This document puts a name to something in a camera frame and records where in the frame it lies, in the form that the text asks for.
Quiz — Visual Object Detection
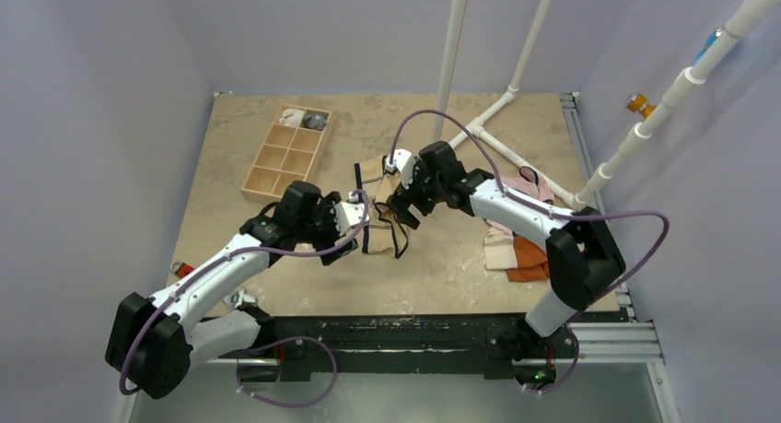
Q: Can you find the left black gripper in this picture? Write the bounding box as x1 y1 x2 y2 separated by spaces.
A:
295 193 356 263

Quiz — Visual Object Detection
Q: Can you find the pink underwear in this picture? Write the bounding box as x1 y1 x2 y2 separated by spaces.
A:
486 166 555 239

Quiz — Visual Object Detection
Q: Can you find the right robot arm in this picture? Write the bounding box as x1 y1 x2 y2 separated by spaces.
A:
383 141 626 356

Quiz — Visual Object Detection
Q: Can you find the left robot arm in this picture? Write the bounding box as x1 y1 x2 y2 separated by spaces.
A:
105 181 369 399

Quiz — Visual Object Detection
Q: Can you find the rolled grey underwear in tray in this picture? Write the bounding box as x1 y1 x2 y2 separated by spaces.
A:
302 112 328 131

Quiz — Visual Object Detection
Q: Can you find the rolled white underwear in tray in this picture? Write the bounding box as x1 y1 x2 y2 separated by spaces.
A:
278 108 305 127

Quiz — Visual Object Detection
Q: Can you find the orange white underwear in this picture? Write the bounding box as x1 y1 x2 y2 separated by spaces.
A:
484 223 550 283

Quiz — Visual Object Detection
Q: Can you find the wooden compartment tray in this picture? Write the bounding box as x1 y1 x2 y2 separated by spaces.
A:
240 104 334 204

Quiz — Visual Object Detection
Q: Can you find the orange valve fitting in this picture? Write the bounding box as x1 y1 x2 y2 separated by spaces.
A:
625 93 656 120

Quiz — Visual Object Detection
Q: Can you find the blue clip on pipe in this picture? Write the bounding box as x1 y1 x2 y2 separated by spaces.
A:
693 27 723 65

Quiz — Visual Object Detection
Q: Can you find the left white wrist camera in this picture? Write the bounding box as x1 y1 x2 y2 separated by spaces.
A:
334 189 368 237

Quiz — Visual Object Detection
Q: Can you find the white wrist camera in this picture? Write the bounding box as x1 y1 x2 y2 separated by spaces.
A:
383 149 416 189
334 189 368 237

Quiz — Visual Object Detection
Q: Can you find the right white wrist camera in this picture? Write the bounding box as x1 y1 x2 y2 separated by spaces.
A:
383 149 416 189

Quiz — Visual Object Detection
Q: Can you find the red handled clamp tool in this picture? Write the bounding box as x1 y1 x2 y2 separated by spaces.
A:
170 261 257 310

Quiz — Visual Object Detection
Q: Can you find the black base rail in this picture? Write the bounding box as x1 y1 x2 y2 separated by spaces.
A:
215 312 578 383

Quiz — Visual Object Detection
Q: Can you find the white PVC pipe on wall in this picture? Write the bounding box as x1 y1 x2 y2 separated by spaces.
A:
571 0 780 209

